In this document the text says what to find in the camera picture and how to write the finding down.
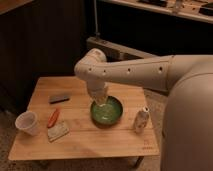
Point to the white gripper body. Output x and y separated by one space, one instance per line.
98 91

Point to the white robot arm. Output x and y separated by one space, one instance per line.
187 129

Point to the green ceramic bowl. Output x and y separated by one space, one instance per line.
108 113

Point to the grey metal beam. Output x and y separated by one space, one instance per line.
116 51

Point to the dark grey rectangular block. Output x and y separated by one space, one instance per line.
58 98

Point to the wooden low table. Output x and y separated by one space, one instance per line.
85 139

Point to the orange carrot toy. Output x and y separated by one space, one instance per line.
52 120

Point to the white patterned bottle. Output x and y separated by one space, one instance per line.
141 120

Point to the metal vertical pole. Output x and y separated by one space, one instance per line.
97 33

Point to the beige sponge pad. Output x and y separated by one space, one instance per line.
57 131

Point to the white plastic cup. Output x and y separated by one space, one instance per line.
28 123

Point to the background shelf counter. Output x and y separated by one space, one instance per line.
188 9

